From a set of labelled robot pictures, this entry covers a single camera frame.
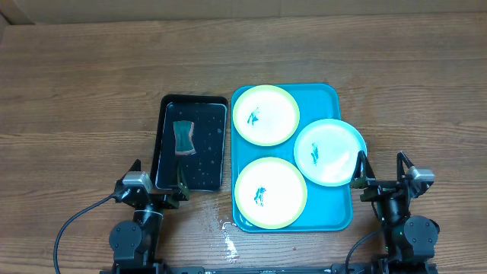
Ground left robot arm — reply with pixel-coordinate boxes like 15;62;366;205
109;160;189;274

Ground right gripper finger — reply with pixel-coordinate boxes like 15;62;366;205
396;151;414;182
349;151;376;189

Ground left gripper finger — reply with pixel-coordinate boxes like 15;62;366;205
129;159;142;172
176;161;189;201

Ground light blue plate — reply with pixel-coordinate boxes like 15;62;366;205
294;119;368;187

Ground green and orange sponge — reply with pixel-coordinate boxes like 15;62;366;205
173;120;196;155

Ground teal plastic serving tray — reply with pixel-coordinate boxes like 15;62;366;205
231;83;353;233

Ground black rectangular water tray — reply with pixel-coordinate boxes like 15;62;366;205
151;94;228;191

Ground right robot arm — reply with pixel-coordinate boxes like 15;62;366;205
345;151;440;273

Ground yellow-green plate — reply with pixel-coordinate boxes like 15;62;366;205
232;85;300;147
234;157;307;230

